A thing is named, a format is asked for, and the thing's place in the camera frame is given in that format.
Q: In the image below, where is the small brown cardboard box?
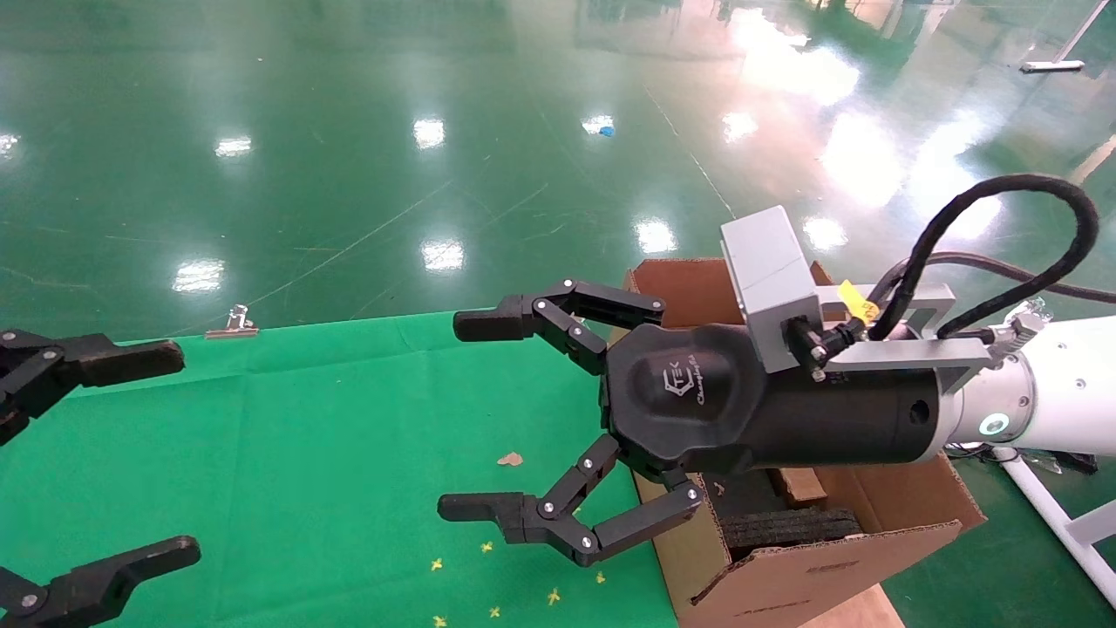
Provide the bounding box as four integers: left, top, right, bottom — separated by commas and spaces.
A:
771, 467, 830, 509

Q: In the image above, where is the green table cloth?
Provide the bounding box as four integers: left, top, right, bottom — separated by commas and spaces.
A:
0, 309, 682, 628

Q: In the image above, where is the yellow cable tag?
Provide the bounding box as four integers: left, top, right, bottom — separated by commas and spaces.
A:
838, 278, 882, 326

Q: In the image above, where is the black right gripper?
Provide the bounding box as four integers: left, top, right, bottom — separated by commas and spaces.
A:
437, 279, 949, 569

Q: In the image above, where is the thick black braided cable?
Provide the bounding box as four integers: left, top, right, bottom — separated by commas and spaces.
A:
866, 174, 1102, 343

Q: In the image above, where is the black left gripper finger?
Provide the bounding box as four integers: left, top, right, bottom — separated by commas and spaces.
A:
0, 536, 202, 628
0, 329, 187, 447

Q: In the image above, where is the white metal frame pole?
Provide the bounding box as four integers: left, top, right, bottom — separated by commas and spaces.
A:
997, 447, 1116, 609

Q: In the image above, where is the thin black cable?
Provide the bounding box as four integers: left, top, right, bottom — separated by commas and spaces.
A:
876, 252, 1116, 307

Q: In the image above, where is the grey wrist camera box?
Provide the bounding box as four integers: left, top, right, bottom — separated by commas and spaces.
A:
719, 205, 826, 375

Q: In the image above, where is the silver metal binder clip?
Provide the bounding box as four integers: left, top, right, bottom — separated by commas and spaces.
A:
205, 304, 261, 340

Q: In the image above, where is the black foam carton insert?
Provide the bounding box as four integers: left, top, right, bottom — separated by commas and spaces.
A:
708, 469, 865, 560

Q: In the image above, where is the grey metal camera bracket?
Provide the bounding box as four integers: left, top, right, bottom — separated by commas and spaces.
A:
813, 281, 1048, 394

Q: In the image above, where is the large open cardboard carton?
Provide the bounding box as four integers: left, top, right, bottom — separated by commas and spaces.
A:
623, 256, 987, 628

